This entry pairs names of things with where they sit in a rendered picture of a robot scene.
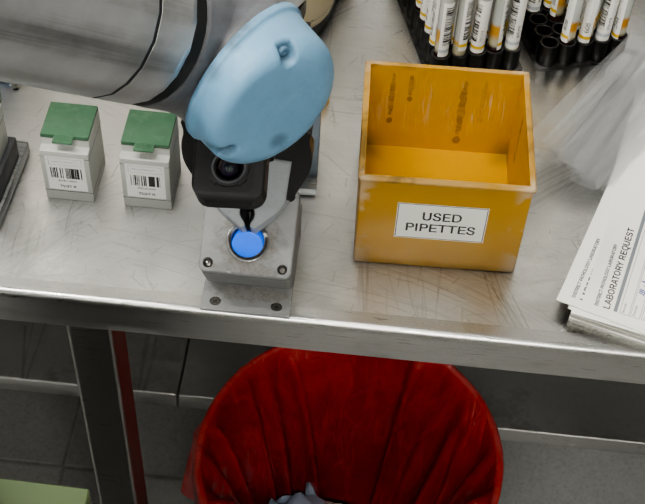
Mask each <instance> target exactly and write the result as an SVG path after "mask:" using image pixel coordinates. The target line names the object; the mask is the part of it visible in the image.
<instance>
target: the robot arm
mask: <svg viewBox="0 0 645 504"><path fill-rule="evenodd" d="M305 14H306V0H0V81H2V82H7V83H13V84H18V85H24V86H29V87H35V88H40V89H46V90H51V91H56V92H62V93H67V94H73V95H78V96H84V97H89V98H95V99H100V100H106V101H111V102H116V103H122V104H127V105H135V106H139V107H143V108H149V109H155V110H161V111H166V112H170V113H172V114H174V115H176V116H178V117H179V118H180V119H181V125H182V128H183V136H182V141H181V151H182V156H183V160H184V162H185V164H186V166H187V168H188V170H189V171H190V173H191V174H192V182H191V184H192V188H193V191H194V193H195V195H196V197H197V199H198V201H199V202H200V203H201V204H202V205H203V206H205V207H215V208H217V209H218V210H219V211H220V212H221V213H222V214H223V215H224V216H225V217H226V218H227V219H228V220H229V221H230V222H231V223H232V224H233V225H234V226H236V227H237V228H238V229H239V230H240V231H241V232H252V233H254V234H256V233H258V232H259V231H261V230H262V229H264V228H265V227H266V226H268V225H269V224H270V223H271V222H273V221H274V220H275V219H276V218H277V217H278V216H279V214H280V213H281V212H282V211H283V210H284V208H285V207H286V206H287V204H288V203H289V201H292V199H293V198H294V196H295V195H296V193H297V192H298V190H299V189H300V187H301V186H302V184H303V183H304V181H305V180H306V178H307V177H308V175H309V172H310V170H311V165H312V158H313V151H314V138H313V136H312V131H313V123H314V120H315V119H316V117H318V116H319V115H320V114H321V111H322V110H323V109H324V108H325V106H326V104H327V101H328V99H329V96H330V94H331V90H332V86H333V80H334V65H333V59H332V56H331V54H330V51H329V49H328V48H327V46H326V45H325V43H324V42H323V41H322V40H321V39H320V38H319V36H318V35H317V34H316V33H315V32H314V31H313V30H312V29H311V22H305V21H304V20H303V19H304V17H305ZM249 209H251V215H250V218H249Z"/></svg>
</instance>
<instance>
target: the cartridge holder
mask: <svg viewBox="0 0 645 504"><path fill-rule="evenodd" d="M8 140H9V143H8V145H7V148H6V150H5V152H4V155H3V157H2V160H1V162H0V226H1V223H2V221H3V218H4V216H5V213H6V211H7V208H8V206H9V203H10V201H11V198H12V196H13V193H14V191H15V188H16V186H17V183H18V181H19V178H20V176H21V173H22V170H23V168H24V165H25V163H26V160H27V158H28V155H29V153H30V149H29V144H28V142H25V141H17V140H16V137H9V136H8Z"/></svg>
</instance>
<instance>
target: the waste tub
mask: <svg viewBox="0 0 645 504"><path fill-rule="evenodd" d="M536 193H537V182H536V167H535V152H534V137H533V122H532V107H531V92H530V76H529V72H522V71H509V70H495V69H481V68H467V67H453V66H440V65H426V64H412V63H398V62H384V61H371V60H366V61H365V71H364V87H363V104H362V120H361V137H360V153H359V170H358V187H357V204H356V220H355V237H354V253H353V259H354V261H361V262H374V263H388V264H401V265H415V266H428V267H442V268H456V269H469V270H483V271H496V272H510V273H512V272H513V271H514V269H515V264H516V260H517V256H518V252H519V248H520V244H521V240H522V236H523V232H524V228H525V224H526V220H527V216H528V212H529V208H530V204H531V200H532V196H533V194H536Z"/></svg>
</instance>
